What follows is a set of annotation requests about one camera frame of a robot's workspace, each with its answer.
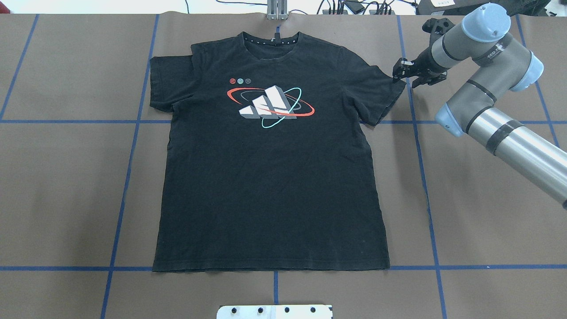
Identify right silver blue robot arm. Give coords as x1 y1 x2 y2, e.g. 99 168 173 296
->
392 3 567 208

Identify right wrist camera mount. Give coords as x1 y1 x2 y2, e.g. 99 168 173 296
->
422 18 455 47

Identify aluminium frame post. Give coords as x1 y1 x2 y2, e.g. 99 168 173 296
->
267 0 289 20

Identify black printed t-shirt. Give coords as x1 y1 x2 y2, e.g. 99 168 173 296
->
150 32 405 272

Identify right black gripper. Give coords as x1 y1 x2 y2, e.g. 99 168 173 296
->
392 48 448 88

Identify brown paper table cover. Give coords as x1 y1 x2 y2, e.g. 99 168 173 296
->
0 12 567 319

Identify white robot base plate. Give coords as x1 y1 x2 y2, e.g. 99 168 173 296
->
216 304 334 319

